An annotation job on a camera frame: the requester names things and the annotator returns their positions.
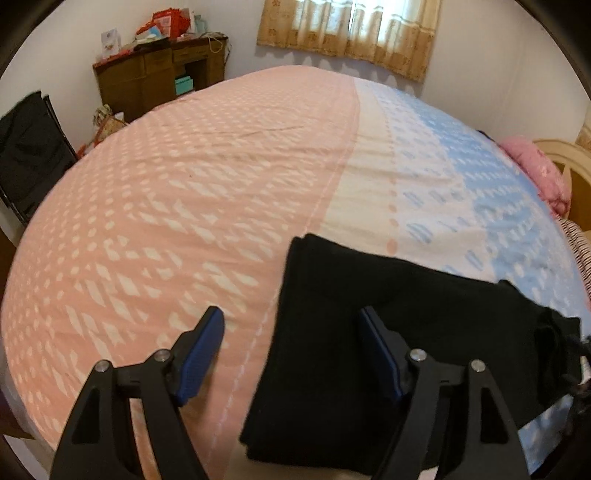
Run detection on wide beige patterned curtain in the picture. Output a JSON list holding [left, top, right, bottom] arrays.
[[256, 0, 442, 84]]

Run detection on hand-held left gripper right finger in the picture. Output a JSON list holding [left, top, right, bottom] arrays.
[[360, 305, 532, 480]]

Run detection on black pants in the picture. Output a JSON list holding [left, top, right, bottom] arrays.
[[239, 233, 584, 477]]

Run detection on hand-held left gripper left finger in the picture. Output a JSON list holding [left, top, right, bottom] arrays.
[[48, 305, 226, 480]]

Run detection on patterned shopping bag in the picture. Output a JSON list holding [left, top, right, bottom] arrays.
[[78, 104, 128, 158]]

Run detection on brown wooden desk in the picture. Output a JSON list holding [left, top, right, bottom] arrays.
[[92, 34, 230, 123]]

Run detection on striped pillow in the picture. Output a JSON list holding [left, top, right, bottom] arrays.
[[554, 217, 591, 298]]

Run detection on white greeting card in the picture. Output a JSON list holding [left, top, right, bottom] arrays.
[[101, 30, 122, 59]]

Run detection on pink and blue patterned bedsheet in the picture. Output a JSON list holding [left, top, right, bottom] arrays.
[[0, 65, 591, 480]]

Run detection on cream wooden headboard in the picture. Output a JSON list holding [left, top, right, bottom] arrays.
[[533, 138, 591, 222]]

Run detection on black chair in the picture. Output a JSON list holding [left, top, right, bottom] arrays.
[[0, 91, 79, 228]]

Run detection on pink pillow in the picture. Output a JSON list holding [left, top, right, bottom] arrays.
[[499, 135, 573, 217]]

